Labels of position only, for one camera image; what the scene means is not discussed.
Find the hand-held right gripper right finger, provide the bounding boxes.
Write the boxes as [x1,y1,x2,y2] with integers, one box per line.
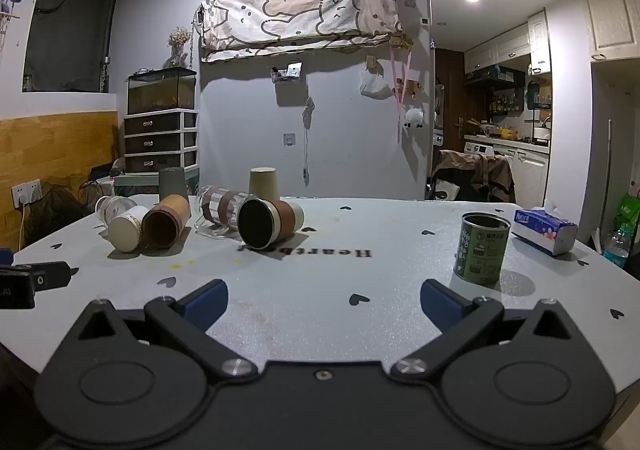
[391,279,582,385]

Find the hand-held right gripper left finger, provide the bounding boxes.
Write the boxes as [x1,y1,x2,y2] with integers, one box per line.
[74,279,260,385]

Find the black cup with brown sleeve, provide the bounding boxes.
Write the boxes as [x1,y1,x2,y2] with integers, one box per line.
[236,196,305,251]

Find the cream paper cup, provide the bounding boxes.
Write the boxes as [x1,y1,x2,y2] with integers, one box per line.
[108,205,151,252]

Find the clear plastic cup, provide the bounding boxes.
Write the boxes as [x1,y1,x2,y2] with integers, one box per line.
[95,195,139,227]

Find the brown paper cup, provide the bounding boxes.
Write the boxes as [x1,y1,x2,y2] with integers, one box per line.
[141,193,192,250]

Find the grey cup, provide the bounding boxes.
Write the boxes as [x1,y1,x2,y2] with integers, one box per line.
[158,167,189,211]

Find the beige paper cup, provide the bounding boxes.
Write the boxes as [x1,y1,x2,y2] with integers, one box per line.
[248,167,281,201]

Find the dark mesh cloth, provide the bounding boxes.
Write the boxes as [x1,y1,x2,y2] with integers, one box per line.
[24,182,97,252]

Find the green tin can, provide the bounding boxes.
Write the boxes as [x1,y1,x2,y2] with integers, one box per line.
[453,211,512,286]

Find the striped glass mug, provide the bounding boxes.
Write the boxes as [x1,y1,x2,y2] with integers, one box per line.
[194,185,249,237]

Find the blue tissue pack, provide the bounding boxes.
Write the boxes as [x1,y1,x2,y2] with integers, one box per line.
[513,200,579,257]

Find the chair with brown jacket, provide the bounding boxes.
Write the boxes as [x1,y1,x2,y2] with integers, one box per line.
[430,149,516,204]

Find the kitchen counter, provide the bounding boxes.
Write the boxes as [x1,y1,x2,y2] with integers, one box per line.
[463,132,552,204]

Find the plastic drawer unit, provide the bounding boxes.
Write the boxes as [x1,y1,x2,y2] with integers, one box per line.
[123,110,200,174]

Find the plastic water bottle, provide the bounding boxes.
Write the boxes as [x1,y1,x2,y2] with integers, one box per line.
[602,224,634,267]

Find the brown door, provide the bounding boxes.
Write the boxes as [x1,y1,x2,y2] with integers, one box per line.
[433,49,467,151]

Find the green bag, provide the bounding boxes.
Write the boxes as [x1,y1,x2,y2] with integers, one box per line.
[612,192,640,237]

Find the glass fish tank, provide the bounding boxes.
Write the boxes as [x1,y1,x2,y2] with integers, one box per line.
[126,67,197,115]

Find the black kitchen bottle shelf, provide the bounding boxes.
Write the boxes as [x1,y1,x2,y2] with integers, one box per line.
[486,89,527,116]

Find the pink hanging ribbons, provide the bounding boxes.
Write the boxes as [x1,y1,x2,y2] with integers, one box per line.
[392,47,414,115]

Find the dark window curtain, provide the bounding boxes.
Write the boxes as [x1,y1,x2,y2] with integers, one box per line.
[22,0,126,94]

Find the dried flower vase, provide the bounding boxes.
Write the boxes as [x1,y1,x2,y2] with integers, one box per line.
[167,26,192,69]

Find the printed blanket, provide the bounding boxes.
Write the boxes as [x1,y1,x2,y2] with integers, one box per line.
[199,0,402,64]

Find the tall white cabinet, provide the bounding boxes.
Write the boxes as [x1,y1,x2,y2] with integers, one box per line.
[579,0,640,63]

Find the white wall power outlet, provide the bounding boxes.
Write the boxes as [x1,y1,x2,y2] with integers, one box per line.
[10,178,42,209]

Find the hanging white charger cable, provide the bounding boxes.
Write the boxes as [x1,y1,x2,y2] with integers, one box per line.
[299,97,316,187]

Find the clear wall holder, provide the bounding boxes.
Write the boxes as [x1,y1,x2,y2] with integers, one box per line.
[270,61,304,83]

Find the white kitchen wall cabinets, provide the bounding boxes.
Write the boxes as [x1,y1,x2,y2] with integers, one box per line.
[464,9,552,76]

